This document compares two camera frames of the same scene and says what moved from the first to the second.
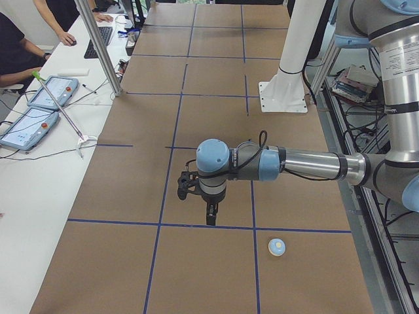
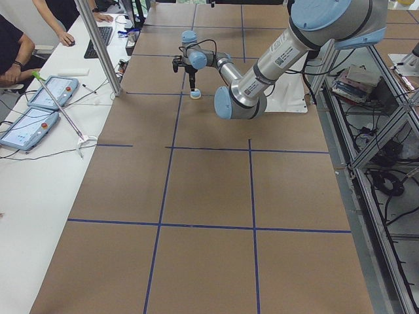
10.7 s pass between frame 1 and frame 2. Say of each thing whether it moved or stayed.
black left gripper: moved
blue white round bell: moved
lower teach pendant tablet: stayed
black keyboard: stayed
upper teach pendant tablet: stayed
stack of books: stayed
